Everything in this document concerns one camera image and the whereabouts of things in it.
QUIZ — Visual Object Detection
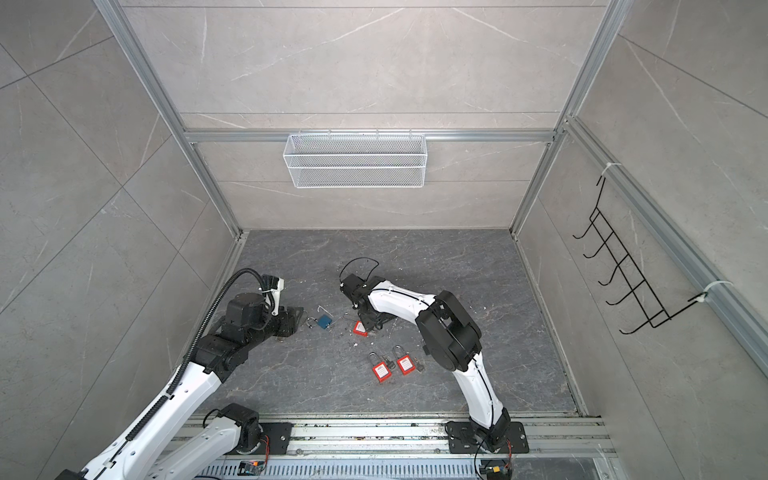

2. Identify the blue padlock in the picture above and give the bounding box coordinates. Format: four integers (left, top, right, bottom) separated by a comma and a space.
306, 305, 333, 330

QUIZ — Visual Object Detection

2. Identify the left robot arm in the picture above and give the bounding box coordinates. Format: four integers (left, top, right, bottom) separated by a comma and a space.
58, 268, 303, 479

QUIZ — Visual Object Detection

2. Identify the black wire hook rack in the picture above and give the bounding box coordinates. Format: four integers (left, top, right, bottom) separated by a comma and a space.
572, 176, 708, 336

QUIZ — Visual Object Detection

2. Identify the white wire mesh basket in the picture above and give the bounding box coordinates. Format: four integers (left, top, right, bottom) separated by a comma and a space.
283, 133, 428, 189

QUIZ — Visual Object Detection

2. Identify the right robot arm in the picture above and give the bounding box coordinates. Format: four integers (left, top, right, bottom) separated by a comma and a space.
339, 273, 511, 452

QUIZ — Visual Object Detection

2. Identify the red padlock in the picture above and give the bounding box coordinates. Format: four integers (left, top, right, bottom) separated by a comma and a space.
352, 321, 368, 337
368, 352, 392, 382
393, 345, 417, 375

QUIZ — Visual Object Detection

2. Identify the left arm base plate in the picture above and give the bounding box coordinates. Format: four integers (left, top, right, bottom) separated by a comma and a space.
232, 422, 293, 455

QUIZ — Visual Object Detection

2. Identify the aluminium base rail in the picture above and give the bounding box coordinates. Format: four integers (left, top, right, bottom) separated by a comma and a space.
155, 416, 619, 461

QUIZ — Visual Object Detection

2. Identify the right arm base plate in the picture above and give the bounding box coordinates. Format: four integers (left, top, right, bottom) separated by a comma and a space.
444, 421, 530, 455

